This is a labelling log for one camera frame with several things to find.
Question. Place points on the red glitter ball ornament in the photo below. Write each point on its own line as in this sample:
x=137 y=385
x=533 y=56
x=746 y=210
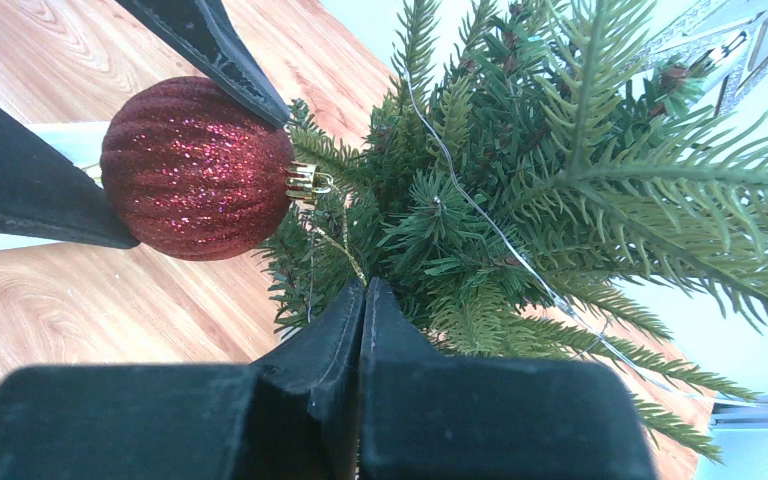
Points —
x=197 y=176

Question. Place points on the right aluminium frame post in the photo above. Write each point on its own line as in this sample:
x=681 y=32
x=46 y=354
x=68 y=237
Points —
x=731 y=414

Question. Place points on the silver star ornament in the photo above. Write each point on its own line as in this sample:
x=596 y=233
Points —
x=727 y=38

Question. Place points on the small green christmas tree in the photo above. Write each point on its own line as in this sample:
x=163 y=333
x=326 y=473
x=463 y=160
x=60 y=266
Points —
x=504 y=198

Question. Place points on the white ornament tray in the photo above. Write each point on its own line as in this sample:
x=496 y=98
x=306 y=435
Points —
x=80 y=143

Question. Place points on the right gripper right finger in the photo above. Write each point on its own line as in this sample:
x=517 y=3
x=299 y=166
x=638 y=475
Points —
x=426 y=415

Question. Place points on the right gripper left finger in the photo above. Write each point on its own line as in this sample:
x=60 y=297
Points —
x=290 y=415

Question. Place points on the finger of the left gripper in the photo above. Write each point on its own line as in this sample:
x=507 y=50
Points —
x=202 y=32
x=44 y=195

